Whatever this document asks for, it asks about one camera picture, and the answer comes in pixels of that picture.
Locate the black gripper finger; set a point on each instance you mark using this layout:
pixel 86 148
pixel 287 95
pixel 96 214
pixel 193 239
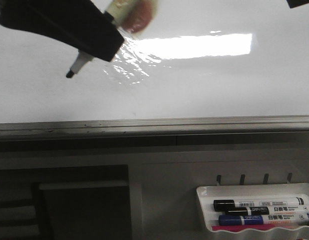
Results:
pixel 78 23
pixel 296 3

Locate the white black whiteboard marker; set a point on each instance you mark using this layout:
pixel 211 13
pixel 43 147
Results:
pixel 117 12

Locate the red round magnet in tape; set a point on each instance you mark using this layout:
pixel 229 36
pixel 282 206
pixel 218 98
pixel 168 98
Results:
pixel 140 17

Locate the dark chair with white edge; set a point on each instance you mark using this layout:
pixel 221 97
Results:
pixel 65 203

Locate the black capped marker middle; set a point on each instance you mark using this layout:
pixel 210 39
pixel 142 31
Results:
pixel 266 210

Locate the black capped marker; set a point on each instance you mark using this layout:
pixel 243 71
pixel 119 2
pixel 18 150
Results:
pixel 266 210
pixel 223 204

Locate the white plastic marker tray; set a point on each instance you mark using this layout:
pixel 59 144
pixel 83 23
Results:
pixel 209 217

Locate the black capped marker upper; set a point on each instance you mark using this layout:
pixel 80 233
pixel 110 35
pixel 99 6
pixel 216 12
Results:
pixel 223 204

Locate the blue capped marker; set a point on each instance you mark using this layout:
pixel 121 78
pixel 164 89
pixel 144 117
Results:
pixel 276 219

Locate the pink eraser strip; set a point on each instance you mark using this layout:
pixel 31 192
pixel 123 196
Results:
pixel 238 228

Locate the white whiteboard with grey frame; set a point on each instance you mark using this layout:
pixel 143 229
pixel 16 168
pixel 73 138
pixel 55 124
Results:
pixel 207 66

